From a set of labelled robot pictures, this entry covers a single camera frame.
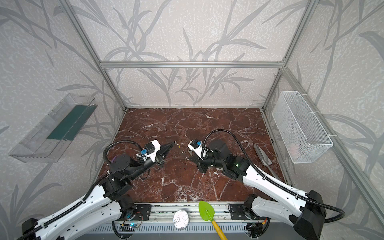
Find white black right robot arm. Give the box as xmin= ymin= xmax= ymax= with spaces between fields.
xmin=188 ymin=139 xmax=327 ymax=240

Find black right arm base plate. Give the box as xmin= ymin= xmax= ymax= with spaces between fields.
xmin=228 ymin=204 xmax=253 ymax=220

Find clear plastic wall tray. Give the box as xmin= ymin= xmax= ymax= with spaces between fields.
xmin=9 ymin=94 xmax=98 ymax=163

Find white wire mesh basket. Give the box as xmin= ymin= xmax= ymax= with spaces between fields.
xmin=272 ymin=91 xmax=334 ymax=164

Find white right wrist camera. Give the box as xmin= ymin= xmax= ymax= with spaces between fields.
xmin=188 ymin=139 xmax=208 ymax=161

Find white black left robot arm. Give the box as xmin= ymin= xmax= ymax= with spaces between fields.
xmin=20 ymin=140 xmax=176 ymax=240

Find pink object in basket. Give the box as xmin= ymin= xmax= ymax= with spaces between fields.
xmin=288 ymin=144 xmax=301 ymax=160

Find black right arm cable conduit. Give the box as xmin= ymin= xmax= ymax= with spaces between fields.
xmin=203 ymin=128 xmax=346 ymax=224

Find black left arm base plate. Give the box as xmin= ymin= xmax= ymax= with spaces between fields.
xmin=120 ymin=204 xmax=152 ymax=222

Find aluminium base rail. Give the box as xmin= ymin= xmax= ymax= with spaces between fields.
xmin=56 ymin=201 xmax=271 ymax=240

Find grey metal tongs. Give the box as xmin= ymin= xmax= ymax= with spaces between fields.
xmin=254 ymin=144 xmax=281 ymax=180

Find green toy shovel yellow handle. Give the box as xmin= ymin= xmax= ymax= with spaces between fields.
xmin=199 ymin=201 xmax=227 ymax=240

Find round silver tin lid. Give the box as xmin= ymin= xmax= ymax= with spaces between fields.
xmin=173 ymin=210 xmax=190 ymax=230

